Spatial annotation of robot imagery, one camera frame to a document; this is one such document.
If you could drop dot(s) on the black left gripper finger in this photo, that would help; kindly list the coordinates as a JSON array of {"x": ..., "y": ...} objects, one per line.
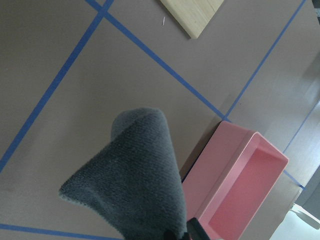
[{"x": 195, "y": 230}]

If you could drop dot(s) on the dark grey cloth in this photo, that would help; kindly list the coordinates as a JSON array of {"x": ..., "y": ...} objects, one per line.
[{"x": 134, "y": 183}]

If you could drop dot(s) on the pink plastic bin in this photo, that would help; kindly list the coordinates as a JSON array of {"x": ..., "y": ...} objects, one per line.
[{"x": 230, "y": 180}]

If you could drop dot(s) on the bamboo cutting board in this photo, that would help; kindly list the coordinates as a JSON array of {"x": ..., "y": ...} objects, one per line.
[{"x": 193, "y": 15}]

